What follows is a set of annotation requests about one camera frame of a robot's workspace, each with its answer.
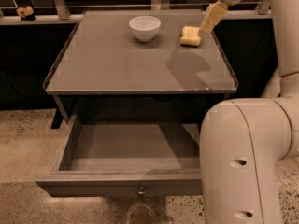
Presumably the metal railing frame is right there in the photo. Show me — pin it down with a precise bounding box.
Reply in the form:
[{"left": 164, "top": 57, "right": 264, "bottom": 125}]
[{"left": 0, "top": 0, "right": 275, "bottom": 26}]

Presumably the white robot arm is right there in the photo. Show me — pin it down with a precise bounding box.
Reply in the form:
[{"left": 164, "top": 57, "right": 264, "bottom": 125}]
[{"left": 200, "top": 0, "right": 299, "bottom": 224}]

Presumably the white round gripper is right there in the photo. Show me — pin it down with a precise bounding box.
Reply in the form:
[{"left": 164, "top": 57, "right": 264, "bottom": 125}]
[{"left": 199, "top": 0, "right": 242, "bottom": 37}]

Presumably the grey open top drawer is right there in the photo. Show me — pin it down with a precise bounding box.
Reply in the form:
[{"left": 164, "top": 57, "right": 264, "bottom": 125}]
[{"left": 36, "top": 115, "right": 202, "bottom": 197}]

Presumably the yellow sponge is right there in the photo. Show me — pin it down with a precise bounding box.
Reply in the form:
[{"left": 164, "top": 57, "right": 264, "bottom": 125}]
[{"left": 180, "top": 26, "right": 201, "bottom": 47}]

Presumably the white ceramic bowl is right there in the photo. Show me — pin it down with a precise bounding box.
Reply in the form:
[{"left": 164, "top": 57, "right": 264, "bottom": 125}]
[{"left": 129, "top": 16, "right": 161, "bottom": 42}]

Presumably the small yellow black object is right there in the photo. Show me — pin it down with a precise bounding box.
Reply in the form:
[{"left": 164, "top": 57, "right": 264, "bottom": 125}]
[{"left": 17, "top": 6, "right": 36, "bottom": 21}]

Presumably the grey wooden side table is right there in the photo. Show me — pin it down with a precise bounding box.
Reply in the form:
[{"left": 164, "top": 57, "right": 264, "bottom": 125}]
[{"left": 44, "top": 9, "right": 238, "bottom": 119}]

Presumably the round metal drawer knob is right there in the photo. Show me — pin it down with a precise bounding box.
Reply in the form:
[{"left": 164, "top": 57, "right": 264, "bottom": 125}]
[{"left": 137, "top": 186, "right": 147, "bottom": 197}]

